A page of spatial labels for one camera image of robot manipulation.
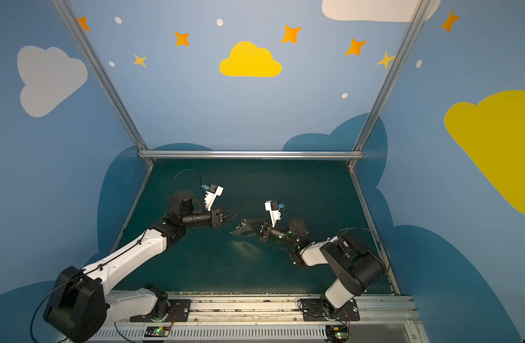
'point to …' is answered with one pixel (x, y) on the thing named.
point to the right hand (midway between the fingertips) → (248, 221)
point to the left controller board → (157, 331)
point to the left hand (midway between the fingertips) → (237, 215)
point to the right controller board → (337, 334)
